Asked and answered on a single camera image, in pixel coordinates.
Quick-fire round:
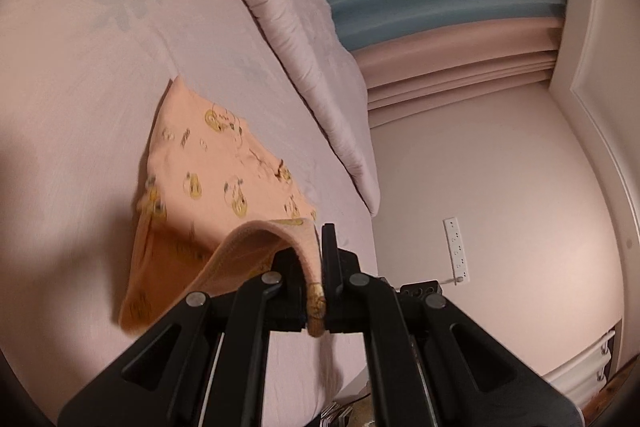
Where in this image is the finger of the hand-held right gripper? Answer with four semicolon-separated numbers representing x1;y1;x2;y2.
399;281;443;303

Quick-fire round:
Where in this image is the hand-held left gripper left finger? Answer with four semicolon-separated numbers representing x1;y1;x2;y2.
57;247;308;427

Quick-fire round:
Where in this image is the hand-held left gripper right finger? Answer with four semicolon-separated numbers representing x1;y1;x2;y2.
320;223;583;427

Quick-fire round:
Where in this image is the peach cartoon print shirt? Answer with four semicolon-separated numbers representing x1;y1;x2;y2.
118;76;328;339

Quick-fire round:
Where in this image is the pink curtain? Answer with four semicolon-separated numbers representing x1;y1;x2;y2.
350;14;563;128

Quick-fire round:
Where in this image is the grey quilt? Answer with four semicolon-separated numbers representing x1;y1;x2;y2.
177;0;381;218

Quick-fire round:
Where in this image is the white wall power strip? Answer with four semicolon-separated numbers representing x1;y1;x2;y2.
443;217;471;285

